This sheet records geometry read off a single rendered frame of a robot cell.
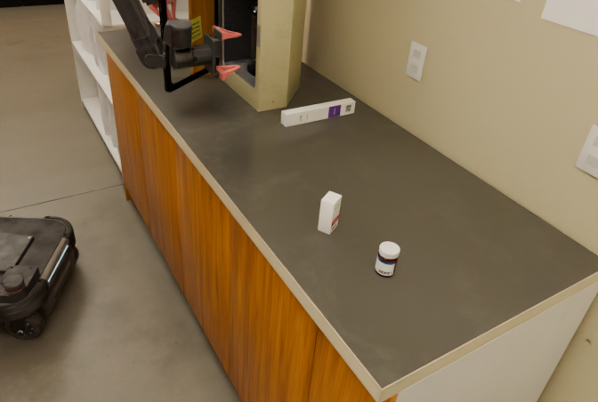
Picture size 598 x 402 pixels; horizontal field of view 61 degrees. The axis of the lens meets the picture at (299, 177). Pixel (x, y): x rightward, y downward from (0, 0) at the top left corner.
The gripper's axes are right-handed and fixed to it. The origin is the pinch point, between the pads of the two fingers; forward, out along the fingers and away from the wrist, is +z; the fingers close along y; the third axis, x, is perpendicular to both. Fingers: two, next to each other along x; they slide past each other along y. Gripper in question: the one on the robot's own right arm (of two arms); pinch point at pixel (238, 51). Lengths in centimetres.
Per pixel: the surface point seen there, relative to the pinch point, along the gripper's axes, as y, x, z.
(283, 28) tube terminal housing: 2.4, 8.7, 20.0
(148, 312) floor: -120, 24, -28
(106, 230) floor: -121, 86, -30
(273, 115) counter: -25.8, 4.6, 16.0
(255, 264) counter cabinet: -41, -44, -15
